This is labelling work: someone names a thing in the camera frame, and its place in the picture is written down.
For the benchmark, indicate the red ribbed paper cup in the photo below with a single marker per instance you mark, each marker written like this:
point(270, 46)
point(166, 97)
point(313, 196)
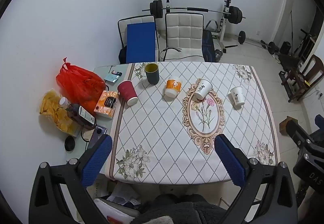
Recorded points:
point(127, 92)

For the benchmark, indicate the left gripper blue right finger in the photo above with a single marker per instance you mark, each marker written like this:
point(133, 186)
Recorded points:
point(231, 158)

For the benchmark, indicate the dark fuzzy clothing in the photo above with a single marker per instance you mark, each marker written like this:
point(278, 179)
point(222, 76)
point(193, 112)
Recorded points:
point(169, 208)

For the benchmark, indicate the white chair with blue board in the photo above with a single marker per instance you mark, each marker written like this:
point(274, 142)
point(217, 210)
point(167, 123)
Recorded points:
point(122, 27)

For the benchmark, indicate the dark green mug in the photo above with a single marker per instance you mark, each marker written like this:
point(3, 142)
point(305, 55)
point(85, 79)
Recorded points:
point(152, 73)

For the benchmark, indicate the red plastic bag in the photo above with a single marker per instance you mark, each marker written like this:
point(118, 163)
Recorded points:
point(80, 86)

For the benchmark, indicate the barbell with black plates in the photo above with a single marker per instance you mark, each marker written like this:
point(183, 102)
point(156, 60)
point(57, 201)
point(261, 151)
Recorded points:
point(234, 14)

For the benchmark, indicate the light blue small box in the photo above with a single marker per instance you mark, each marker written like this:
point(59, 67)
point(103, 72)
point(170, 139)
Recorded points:
point(111, 78)

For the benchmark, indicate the brown liquid bottle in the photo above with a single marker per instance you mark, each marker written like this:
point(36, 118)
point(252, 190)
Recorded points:
point(78, 114)

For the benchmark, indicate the dark wooden chair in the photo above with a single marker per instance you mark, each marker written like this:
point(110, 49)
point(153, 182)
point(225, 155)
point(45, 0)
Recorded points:
point(297, 83)

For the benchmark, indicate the smartphone on side table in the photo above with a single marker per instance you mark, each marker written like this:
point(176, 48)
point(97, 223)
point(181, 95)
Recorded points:
point(96, 135)

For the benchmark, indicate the white padded chair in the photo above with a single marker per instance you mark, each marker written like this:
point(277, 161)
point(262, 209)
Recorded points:
point(184, 37)

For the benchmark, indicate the small barbell on floor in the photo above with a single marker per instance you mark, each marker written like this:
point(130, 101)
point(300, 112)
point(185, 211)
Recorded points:
point(271, 47)

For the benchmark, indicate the blue flat board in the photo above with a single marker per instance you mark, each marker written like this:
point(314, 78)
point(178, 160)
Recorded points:
point(140, 42)

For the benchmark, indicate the orange tissue box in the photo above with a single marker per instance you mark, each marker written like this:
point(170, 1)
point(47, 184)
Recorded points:
point(106, 104)

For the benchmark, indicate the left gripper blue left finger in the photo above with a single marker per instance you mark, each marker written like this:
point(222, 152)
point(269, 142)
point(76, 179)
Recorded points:
point(93, 160)

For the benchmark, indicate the white weight bench rack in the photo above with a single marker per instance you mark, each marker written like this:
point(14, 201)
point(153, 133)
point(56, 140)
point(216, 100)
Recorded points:
point(223, 21)

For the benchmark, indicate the bag of yellow chips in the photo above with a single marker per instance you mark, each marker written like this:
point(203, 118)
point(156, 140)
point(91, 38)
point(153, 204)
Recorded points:
point(51, 108)

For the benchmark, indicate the glass side table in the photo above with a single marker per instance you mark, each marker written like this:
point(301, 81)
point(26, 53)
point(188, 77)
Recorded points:
point(82, 140)

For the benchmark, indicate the orange white paper cup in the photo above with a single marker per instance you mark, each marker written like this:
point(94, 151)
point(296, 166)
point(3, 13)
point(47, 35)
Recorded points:
point(173, 86)

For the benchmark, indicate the small dark gadget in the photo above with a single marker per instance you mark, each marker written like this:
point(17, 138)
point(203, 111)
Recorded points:
point(117, 73)

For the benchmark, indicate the patterned floral tablecloth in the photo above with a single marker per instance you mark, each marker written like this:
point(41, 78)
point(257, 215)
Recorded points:
point(170, 141)

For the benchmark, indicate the white paper cup right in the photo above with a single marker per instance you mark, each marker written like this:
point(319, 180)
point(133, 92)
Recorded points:
point(237, 97)

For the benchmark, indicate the black round lid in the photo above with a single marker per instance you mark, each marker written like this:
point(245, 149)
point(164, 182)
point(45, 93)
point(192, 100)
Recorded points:
point(69, 144)

